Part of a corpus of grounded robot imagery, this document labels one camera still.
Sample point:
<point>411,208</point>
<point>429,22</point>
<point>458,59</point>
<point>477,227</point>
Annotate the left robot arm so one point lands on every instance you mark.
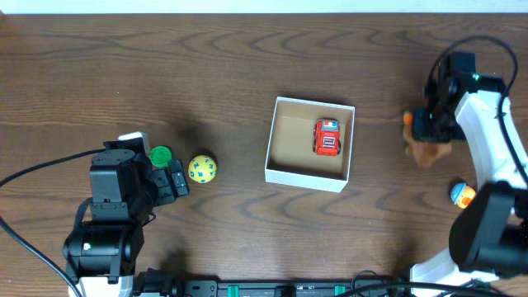
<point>101,253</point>

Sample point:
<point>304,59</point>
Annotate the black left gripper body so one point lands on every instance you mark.
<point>166,181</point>

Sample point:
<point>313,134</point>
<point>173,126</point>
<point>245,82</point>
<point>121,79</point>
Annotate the black rail with green clips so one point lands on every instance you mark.
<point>162,283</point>

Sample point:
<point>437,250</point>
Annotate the white cardboard box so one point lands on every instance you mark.
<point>290,156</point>

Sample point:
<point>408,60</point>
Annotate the green round toy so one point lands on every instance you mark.
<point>160,156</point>

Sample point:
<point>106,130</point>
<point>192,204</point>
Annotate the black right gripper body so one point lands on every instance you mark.
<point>423,124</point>

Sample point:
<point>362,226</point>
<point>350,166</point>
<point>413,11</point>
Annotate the red toy fire truck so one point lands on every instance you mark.
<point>327,134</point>

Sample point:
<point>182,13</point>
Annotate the blue and yellow duck toy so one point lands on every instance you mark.
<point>462,195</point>

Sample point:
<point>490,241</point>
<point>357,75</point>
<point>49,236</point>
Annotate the brown plush toy with carrot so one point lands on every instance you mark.
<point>425,154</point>

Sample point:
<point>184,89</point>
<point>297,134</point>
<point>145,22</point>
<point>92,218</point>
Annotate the yellow ball with blue letters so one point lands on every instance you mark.
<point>202,169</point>

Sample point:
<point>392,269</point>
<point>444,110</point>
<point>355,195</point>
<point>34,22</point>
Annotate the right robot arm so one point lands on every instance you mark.
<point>488,240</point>

